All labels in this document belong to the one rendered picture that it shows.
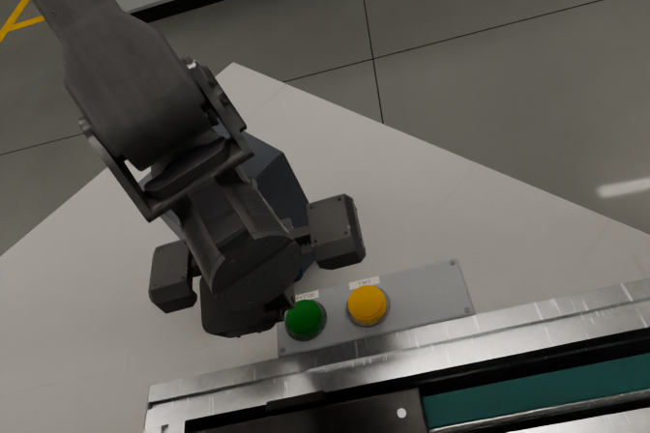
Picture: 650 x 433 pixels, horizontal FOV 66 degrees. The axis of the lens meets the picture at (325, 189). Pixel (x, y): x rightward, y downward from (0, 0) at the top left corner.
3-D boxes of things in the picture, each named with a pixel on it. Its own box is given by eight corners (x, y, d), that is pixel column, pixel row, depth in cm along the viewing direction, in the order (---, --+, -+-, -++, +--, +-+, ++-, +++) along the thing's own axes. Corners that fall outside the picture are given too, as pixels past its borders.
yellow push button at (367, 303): (349, 297, 55) (344, 288, 54) (384, 289, 55) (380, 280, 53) (354, 331, 53) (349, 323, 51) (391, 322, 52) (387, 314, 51)
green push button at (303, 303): (289, 310, 56) (283, 303, 55) (323, 303, 56) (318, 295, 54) (291, 344, 54) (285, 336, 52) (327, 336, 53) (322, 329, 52)
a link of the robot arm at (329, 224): (115, 205, 41) (102, 268, 37) (330, 140, 39) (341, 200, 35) (165, 256, 47) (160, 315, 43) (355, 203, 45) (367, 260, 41)
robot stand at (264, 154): (269, 204, 80) (215, 114, 66) (331, 244, 72) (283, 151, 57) (205, 268, 76) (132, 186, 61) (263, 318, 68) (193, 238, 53)
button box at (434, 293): (291, 320, 62) (274, 298, 57) (461, 282, 58) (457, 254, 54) (295, 377, 57) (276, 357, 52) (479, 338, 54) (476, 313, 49)
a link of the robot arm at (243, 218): (73, 108, 30) (117, 231, 22) (189, 41, 31) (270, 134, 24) (168, 216, 39) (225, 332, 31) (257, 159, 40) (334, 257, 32)
